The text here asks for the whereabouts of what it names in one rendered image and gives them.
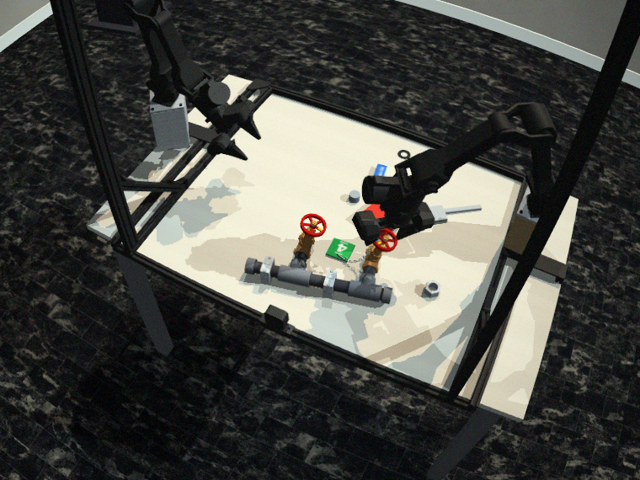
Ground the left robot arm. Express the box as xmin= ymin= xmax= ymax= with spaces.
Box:
xmin=122 ymin=0 xmax=252 ymax=129

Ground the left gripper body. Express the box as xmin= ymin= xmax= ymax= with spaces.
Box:
xmin=205 ymin=104 xmax=237 ymax=157

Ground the grey hex nut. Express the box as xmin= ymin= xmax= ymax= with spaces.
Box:
xmin=424 ymin=280 xmax=441 ymax=298

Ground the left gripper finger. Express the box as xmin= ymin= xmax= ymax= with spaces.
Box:
xmin=217 ymin=139 xmax=248 ymax=161
xmin=237 ymin=109 xmax=261 ymax=140

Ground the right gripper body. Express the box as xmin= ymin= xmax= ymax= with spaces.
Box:
xmin=352 ymin=202 xmax=435 ymax=241

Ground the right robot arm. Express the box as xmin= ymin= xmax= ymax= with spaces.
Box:
xmin=361 ymin=102 xmax=557 ymax=218

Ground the red block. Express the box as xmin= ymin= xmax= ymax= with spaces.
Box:
xmin=365 ymin=205 xmax=392 ymax=237

